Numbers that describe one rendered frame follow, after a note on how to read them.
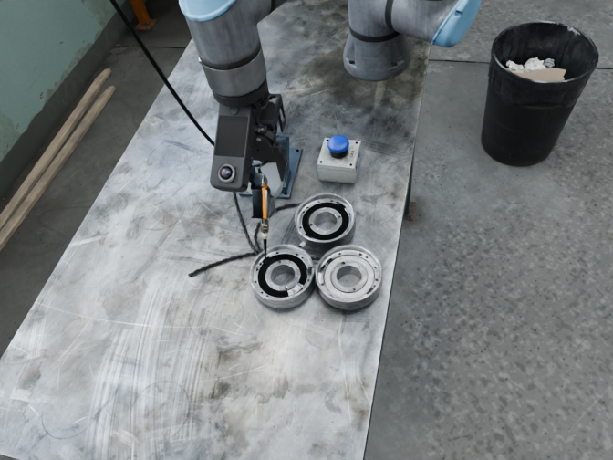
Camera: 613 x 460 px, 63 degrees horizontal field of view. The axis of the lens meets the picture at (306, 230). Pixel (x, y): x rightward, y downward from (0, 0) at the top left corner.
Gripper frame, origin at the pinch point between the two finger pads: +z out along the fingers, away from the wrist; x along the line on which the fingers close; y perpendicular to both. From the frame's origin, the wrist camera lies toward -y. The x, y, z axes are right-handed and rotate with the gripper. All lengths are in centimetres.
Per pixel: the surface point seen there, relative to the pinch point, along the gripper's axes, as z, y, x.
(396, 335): 93, 20, -22
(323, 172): 10.7, 14.6, -6.1
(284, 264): 10.3, -6.2, -3.1
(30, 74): 67, 111, 147
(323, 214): 11.0, 5.1, -7.7
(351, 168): 8.9, 14.4, -11.5
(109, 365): 13.2, -26.0, 21.6
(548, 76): 59, 106, -65
